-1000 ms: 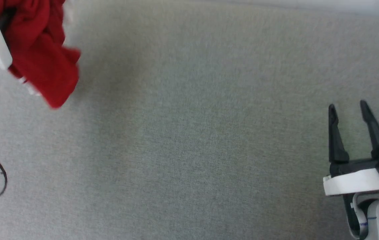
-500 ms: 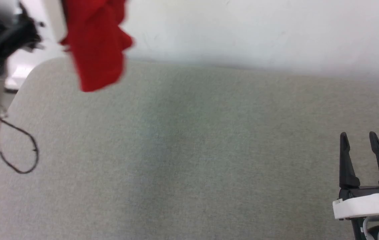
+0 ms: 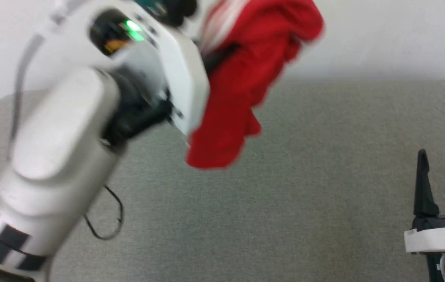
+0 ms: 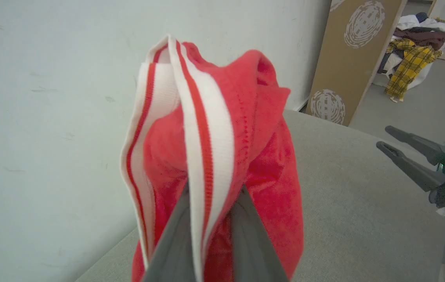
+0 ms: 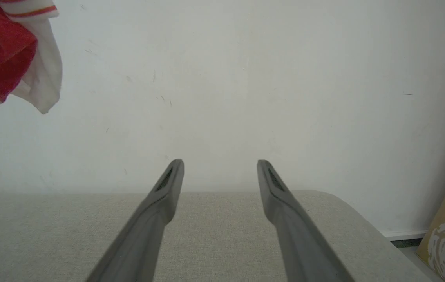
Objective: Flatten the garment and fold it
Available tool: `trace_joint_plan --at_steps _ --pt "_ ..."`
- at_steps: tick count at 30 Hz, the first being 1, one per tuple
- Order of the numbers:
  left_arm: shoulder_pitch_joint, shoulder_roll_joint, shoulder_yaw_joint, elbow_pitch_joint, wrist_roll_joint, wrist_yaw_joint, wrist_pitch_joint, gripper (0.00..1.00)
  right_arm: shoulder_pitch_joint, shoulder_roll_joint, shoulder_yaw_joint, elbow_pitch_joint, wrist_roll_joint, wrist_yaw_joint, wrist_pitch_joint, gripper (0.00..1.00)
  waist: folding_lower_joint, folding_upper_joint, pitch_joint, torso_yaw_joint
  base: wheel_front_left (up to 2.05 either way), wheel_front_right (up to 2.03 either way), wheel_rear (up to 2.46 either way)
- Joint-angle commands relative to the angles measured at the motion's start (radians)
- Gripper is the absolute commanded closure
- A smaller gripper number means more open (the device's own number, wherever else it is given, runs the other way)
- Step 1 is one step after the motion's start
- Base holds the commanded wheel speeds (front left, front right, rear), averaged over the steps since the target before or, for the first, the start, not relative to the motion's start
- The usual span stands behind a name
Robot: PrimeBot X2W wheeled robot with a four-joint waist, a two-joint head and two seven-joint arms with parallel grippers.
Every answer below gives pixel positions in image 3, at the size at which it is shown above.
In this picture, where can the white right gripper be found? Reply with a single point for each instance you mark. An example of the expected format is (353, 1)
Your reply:
(442, 239)

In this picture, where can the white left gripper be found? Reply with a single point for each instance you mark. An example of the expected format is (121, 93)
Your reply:
(179, 74)

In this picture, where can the red and white jersey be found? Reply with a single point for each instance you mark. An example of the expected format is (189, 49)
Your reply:
(242, 86)

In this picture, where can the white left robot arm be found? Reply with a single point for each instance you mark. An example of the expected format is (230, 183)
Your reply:
(54, 156)

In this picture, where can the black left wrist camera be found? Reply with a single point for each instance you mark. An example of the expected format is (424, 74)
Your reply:
(175, 9)

